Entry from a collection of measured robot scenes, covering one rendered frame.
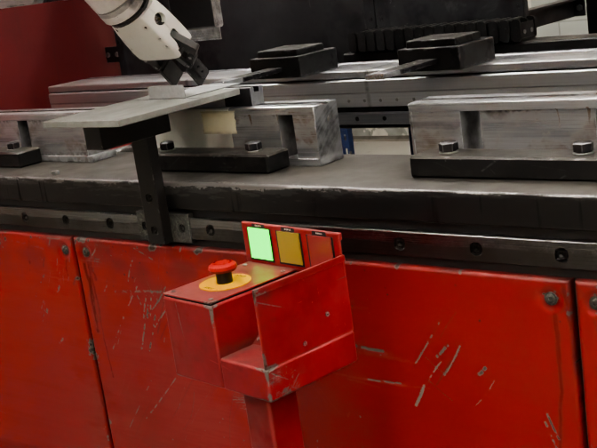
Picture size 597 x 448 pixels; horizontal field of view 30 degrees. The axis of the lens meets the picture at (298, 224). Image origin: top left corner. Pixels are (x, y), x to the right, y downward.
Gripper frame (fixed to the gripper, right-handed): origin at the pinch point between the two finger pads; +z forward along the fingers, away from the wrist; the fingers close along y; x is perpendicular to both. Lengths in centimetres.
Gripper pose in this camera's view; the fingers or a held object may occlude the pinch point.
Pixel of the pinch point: (185, 72)
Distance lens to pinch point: 186.2
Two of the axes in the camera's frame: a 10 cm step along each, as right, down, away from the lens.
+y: -7.6, -0.5, 6.5
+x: -4.0, 8.2, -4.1
